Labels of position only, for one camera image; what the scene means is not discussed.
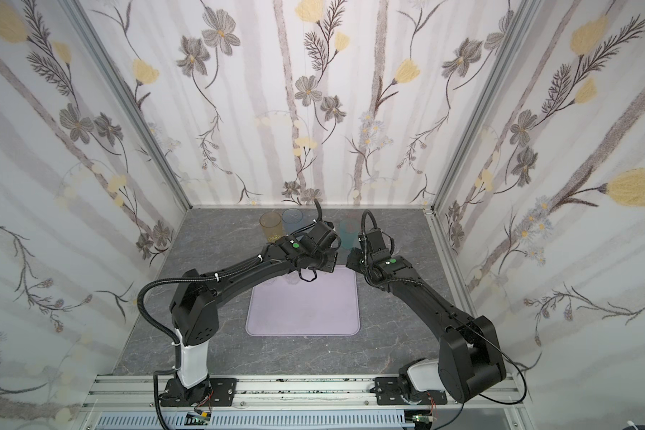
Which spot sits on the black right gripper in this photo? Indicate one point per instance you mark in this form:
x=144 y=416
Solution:
x=356 y=261

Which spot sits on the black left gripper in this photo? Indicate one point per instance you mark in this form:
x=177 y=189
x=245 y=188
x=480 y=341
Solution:
x=325 y=258

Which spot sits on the clear glass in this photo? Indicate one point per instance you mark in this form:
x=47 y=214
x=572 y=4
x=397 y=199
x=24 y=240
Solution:
x=292 y=278

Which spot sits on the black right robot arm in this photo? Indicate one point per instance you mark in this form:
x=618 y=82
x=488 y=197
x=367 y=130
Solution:
x=469 y=361

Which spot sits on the lilac plastic tray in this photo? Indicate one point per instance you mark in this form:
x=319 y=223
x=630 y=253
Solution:
x=325 y=307

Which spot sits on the teal textured plastic cup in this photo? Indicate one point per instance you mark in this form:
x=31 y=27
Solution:
x=349 y=229

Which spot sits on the blue textured plastic cup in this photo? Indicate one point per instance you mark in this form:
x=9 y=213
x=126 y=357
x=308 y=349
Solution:
x=292 y=220

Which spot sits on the yellow transparent plastic cup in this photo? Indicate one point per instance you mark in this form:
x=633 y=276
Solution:
x=272 y=226

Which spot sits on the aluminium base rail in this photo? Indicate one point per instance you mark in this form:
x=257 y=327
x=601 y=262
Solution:
x=496 y=410

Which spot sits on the white perforated cable duct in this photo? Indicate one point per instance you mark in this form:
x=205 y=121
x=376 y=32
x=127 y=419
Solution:
x=297 y=419

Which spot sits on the aluminium corner post right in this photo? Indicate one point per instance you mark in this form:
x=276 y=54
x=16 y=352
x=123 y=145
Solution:
x=511 y=43

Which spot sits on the aluminium corner post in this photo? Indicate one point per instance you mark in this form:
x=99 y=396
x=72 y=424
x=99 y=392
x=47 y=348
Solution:
x=511 y=43
x=124 y=96

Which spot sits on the aluminium corner post left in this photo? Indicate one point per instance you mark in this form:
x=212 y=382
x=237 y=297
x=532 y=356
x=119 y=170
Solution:
x=124 y=96

